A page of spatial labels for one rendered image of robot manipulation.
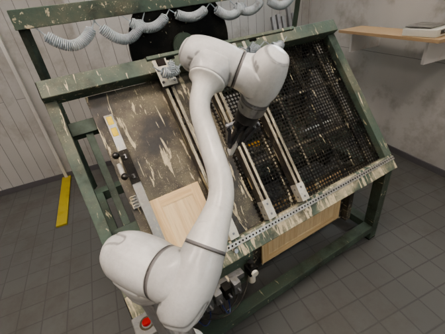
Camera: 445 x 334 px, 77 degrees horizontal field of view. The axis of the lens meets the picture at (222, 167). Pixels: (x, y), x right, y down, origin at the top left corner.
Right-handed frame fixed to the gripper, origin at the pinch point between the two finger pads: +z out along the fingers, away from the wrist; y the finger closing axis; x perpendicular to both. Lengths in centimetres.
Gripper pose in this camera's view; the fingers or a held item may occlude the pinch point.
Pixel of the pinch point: (232, 147)
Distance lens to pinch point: 104.6
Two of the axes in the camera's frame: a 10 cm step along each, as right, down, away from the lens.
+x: 2.7, 8.5, -4.6
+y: -9.3, 1.1, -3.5
